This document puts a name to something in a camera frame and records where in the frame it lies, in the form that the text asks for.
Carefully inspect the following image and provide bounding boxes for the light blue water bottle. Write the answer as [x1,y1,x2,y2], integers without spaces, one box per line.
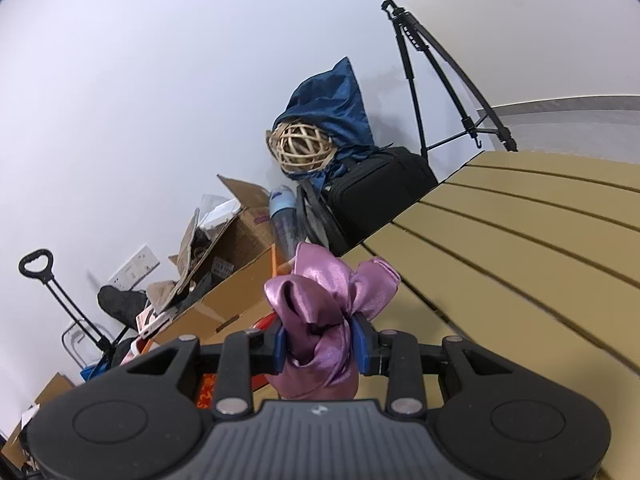
[269,185,301,261]

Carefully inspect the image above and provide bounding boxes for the black camera tripod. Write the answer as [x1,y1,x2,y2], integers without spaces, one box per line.
[362,0,519,161]

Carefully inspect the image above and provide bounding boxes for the tan slatted folding table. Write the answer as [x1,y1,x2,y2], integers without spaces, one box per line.
[340,150,640,480]

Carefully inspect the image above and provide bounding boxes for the purple satin cloth bow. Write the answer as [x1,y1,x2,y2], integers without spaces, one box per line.
[264,241,402,401]

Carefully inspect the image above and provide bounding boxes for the pink and white items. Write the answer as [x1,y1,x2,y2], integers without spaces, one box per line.
[117,337,151,366]

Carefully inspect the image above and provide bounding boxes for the dark blue cloth bag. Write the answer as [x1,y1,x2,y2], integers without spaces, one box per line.
[272,56,381,191]

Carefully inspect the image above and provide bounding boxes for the flat brown cardboard piece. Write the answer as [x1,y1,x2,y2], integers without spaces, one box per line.
[177,207,236,291]

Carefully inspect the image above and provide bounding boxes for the black hand trolley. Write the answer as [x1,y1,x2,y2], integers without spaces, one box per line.
[19,249,123,361]

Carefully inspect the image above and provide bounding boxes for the small pictured white box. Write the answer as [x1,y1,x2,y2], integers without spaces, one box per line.
[135,307,173,338]

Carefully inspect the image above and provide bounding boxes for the black luggage bag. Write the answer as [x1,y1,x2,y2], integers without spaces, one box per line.
[297,146,440,256]

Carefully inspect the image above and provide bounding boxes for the blue plastic box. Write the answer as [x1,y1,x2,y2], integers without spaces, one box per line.
[80,355,116,381]

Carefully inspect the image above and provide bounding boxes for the small black bag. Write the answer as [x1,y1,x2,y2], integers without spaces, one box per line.
[97,285,148,331]

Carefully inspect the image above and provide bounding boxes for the woven rattan ball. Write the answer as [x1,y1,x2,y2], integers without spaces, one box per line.
[266,117,335,177]

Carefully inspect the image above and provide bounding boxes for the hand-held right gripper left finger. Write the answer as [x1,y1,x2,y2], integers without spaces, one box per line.
[82,327,290,418]

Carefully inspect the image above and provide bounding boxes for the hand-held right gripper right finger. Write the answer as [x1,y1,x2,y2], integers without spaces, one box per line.
[350,312,546,418]

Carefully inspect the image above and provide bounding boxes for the open brown cardboard box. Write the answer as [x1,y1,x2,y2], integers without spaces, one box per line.
[167,174,278,291]

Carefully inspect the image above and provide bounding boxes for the low brown cardboard box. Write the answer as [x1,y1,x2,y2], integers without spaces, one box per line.
[0,372,76,466]

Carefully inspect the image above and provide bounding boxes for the white wall socket panel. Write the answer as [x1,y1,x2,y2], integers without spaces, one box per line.
[109,245,161,288]

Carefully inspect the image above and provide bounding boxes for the red open cardboard box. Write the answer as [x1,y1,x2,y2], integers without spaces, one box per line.
[135,244,296,411]

